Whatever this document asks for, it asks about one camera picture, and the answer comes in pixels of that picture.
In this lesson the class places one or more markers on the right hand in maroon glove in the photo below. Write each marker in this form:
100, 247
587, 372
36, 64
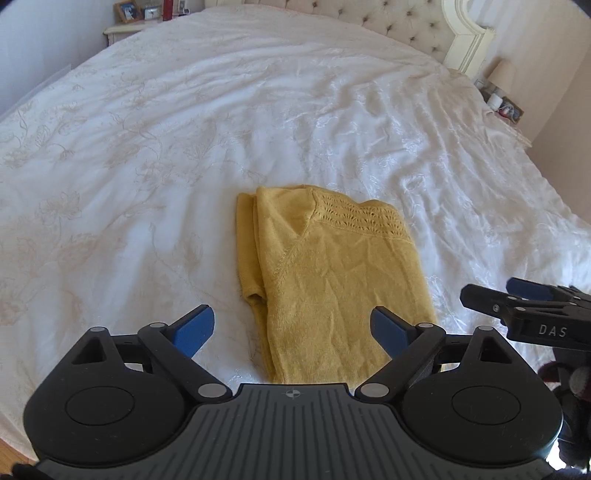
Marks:
571, 372

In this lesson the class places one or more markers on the wooden picture frame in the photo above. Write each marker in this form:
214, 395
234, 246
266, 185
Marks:
127, 12

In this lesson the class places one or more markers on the small silver alarm clock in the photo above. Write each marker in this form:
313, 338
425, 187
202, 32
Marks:
151, 13

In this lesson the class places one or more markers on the white floral bedspread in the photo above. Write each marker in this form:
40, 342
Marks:
119, 181

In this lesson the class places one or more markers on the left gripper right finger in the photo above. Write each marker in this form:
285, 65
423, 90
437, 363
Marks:
392, 333

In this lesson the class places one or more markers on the cream nightstand with drawers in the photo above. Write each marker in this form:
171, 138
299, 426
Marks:
121, 31

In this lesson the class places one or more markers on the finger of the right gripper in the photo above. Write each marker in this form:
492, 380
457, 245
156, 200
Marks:
532, 291
490, 302

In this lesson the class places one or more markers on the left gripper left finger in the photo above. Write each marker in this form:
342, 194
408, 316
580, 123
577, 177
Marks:
190, 332

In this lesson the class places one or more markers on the yellow knit sweater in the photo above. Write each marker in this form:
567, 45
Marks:
313, 264

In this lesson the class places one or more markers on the red thermos bottle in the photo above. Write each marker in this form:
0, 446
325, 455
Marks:
167, 10

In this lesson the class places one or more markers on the cream tufted headboard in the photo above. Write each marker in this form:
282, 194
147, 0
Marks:
435, 34

